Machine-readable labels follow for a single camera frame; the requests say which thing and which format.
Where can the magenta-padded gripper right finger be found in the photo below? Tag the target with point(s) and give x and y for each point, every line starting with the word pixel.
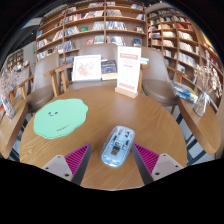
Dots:
pixel 148 159

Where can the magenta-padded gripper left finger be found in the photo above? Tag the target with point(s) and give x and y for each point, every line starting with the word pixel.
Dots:
pixel 76 158

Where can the transparent light blue computer mouse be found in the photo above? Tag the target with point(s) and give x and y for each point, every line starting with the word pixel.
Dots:
pixel 117 146

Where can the mint green wavy mouse pad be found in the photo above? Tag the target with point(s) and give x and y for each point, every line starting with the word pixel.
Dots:
pixel 60 118

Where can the round wooden side table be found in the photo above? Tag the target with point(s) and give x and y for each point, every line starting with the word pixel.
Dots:
pixel 200 128
pixel 11 126

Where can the brown padded wooden armchair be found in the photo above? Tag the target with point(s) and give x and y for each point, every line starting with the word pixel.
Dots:
pixel 100 50
pixel 41 88
pixel 156 86

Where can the stack of colourful magazines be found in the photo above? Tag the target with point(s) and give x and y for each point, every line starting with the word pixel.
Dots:
pixel 185 92

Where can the glass vase with dried flowers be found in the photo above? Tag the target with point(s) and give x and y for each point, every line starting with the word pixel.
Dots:
pixel 8 106
pixel 201 103

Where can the white framed floral picture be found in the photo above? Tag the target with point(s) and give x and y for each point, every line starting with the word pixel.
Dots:
pixel 86 68

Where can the white sign on wooden base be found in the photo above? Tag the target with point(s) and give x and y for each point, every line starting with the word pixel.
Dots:
pixel 128 68

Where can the dark blue book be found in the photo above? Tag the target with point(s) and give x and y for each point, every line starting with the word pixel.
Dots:
pixel 109 67

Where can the small distant wooden bookshelf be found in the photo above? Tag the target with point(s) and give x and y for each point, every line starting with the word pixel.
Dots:
pixel 15 59

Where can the curved wooden bookshelf unit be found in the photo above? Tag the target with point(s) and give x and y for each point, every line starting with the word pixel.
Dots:
pixel 176 40

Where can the tall wooden bookshelf unit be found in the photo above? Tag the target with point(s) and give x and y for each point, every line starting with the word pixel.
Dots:
pixel 100 25

